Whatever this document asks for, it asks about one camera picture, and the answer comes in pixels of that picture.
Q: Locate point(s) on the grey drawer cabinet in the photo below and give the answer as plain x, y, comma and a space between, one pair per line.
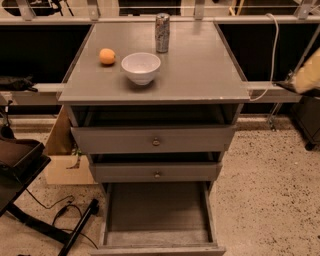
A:
197, 85

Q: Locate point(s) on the cardboard box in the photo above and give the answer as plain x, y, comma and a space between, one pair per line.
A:
68, 165

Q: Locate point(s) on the grey middle drawer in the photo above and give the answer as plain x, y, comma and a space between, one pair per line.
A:
155, 172

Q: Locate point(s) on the silver drink can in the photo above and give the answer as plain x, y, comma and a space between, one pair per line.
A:
162, 32

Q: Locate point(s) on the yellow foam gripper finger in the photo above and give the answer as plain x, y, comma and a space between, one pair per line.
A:
308, 76

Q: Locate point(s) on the white ceramic bowl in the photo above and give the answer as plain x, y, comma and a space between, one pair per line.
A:
141, 68

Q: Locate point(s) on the dark cabinet on wheels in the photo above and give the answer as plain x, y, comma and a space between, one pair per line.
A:
307, 115

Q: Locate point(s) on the grey top drawer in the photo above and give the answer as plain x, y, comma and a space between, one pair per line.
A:
104, 140

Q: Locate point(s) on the grey open bottom drawer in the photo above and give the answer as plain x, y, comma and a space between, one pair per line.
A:
158, 219

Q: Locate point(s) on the black rxbar chocolate packet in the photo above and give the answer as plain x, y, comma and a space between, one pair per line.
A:
289, 86

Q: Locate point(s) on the orange fruit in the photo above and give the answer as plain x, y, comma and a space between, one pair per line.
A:
107, 56

